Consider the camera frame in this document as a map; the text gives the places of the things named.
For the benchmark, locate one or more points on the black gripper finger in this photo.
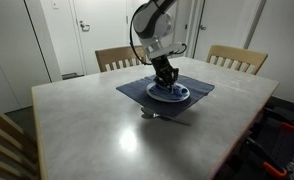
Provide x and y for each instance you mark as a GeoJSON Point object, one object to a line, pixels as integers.
{"type": "Point", "coordinates": [159, 81]}
{"type": "Point", "coordinates": [172, 78]}

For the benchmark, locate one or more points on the silver metal spoon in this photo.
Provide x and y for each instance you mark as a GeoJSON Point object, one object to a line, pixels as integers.
{"type": "Point", "coordinates": [160, 116]}

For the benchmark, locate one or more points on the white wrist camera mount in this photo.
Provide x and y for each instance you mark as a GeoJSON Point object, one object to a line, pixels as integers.
{"type": "Point", "coordinates": [163, 49]}

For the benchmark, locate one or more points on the light wooden slatted chair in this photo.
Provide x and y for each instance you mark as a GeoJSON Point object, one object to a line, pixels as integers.
{"type": "Point", "coordinates": [235, 53]}

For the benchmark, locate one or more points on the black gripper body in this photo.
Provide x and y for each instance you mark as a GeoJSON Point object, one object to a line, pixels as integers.
{"type": "Point", "coordinates": [162, 66]}

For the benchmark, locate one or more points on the wooden chair with wide backrest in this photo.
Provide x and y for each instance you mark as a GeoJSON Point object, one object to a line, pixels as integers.
{"type": "Point", "coordinates": [115, 55]}

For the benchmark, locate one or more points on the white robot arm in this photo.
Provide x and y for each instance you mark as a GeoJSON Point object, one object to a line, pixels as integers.
{"type": "Point", "coordinates": [152, 21]}

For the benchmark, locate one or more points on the white wall light switch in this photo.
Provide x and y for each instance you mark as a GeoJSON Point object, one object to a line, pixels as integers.
{"type": "Point", "coordinates": [55, 4]}

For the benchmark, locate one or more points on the blue cloth towel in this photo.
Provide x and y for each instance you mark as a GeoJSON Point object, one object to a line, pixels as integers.
{"type": "Point", "coordinates": [173, 91]}

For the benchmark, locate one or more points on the white round plate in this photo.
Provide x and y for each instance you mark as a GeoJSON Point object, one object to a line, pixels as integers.
{"type": "Point", "coordinates": [160, 97]}

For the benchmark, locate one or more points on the dark wooden slatted chair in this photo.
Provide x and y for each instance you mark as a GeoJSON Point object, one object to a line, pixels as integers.
{"type": "Point", "coordinates": [7, 140]}

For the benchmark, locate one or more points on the dark blue fabric placemat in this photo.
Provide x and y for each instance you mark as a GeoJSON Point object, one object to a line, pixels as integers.
{"type": "Point", "coordinates": [200, 88]}

